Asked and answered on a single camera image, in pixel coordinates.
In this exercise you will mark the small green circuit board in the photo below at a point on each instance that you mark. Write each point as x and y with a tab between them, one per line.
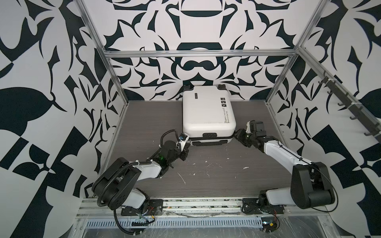
270	225

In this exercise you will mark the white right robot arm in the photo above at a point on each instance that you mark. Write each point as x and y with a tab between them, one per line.
310	187

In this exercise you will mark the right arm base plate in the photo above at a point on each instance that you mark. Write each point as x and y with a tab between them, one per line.
253	206

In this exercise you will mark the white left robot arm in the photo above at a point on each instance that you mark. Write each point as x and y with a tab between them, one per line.
116	187

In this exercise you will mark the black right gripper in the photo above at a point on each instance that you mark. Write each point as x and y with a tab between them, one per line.
239	135

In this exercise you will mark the black wall hook rack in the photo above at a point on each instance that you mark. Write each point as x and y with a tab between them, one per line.
358	110

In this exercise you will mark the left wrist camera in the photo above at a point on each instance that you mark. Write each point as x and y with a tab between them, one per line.
183	139

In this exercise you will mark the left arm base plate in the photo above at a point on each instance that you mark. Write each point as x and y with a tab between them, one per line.
149	207

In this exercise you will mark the white suitcase black lining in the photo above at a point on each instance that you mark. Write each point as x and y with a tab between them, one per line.
208	117

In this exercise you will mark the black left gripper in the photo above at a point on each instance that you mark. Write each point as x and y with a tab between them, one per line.
184	153

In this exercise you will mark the aluminium frame rail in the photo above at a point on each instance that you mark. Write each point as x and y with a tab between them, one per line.
198	53

